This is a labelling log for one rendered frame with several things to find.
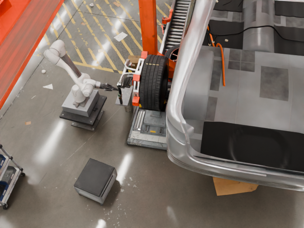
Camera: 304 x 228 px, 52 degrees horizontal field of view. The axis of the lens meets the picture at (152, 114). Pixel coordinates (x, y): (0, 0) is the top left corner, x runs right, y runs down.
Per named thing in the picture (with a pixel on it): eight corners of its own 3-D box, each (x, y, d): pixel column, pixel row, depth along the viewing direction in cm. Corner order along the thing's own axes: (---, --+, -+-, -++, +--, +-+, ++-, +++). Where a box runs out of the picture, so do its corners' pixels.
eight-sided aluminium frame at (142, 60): (140, 111, 389) (137, 83, 344) (135, 111, 390) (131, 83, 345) (149, 79, 419) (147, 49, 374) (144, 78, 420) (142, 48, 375)
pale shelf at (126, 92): (127, 106, 414) (127, 105, 412) (115, 105, 417) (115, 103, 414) (135, 82, 438) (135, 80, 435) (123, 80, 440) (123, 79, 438)
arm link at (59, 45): (79, 92, 426) (85, 80, 438) (88, 91, 419) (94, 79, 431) (45, 49, 372) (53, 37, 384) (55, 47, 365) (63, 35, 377)
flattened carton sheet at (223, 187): (260, 190, 384) (261, 189, 381) (217, 196, 383) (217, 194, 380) (253, 168, 401) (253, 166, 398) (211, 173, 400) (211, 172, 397)
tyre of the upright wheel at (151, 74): (168, 86, 424) (159, 121, 380) (151, 83, 427) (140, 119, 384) (169, 45, 375) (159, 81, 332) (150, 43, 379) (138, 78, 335)
